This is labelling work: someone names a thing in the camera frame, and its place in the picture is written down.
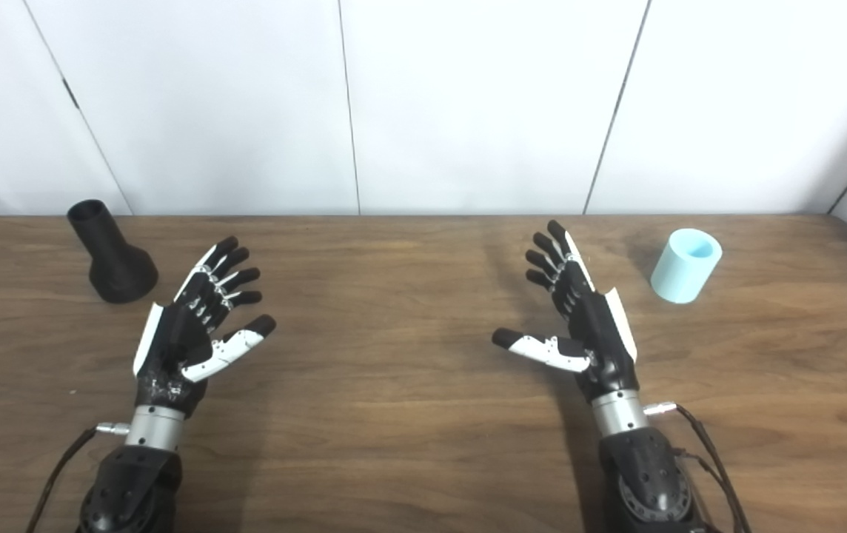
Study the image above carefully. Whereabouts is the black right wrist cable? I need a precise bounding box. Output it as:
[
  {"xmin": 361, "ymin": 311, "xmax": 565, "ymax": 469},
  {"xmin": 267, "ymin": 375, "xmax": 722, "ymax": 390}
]
[{"xmin": 643, "ymin": 401, "xmax": 754, "ymax": 533}]

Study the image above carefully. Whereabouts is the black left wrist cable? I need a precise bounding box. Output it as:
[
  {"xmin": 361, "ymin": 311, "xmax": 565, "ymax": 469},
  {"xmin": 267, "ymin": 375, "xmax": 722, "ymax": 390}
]
[{"xmin": 26, "ymin": 422, "xmax": 130, "ymax": 533}]

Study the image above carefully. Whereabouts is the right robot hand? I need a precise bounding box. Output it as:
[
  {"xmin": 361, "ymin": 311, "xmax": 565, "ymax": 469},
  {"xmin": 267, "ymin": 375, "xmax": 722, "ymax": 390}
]
[{"xmin": 492, "ymin": 220, "xmax": 639, "ymax": 404}]

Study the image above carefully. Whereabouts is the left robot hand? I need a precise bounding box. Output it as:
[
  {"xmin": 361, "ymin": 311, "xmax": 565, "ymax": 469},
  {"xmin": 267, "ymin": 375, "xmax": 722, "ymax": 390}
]
[{"xmin": 133, "ymin": 236, "xmax": 277, "ymax": 417}]

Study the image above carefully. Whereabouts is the black funnel-shaped nozzle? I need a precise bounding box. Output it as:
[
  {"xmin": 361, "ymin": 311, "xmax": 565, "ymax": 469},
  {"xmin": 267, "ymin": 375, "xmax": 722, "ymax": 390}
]
[{"xmin": 67, "ymin": 199, "xmax": 159, "ymax": 304}]

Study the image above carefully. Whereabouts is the light-blue hose piece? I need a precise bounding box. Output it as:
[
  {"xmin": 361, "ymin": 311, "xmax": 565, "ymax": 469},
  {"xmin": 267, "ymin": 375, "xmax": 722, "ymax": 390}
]
[{"xmin": 650, "ymin": 228, "xmax": 723, "ymax": 305}]

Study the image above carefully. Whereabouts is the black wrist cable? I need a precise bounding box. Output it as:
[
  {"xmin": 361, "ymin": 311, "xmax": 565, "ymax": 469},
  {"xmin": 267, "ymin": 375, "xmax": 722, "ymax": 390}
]
[
  {"xmin": 643, "ymin": 401, "xmax": 754, "ymax": 533},
  {"xmin": 26, "ymin": 422, "xmax": 130, "ymax": 533}
]

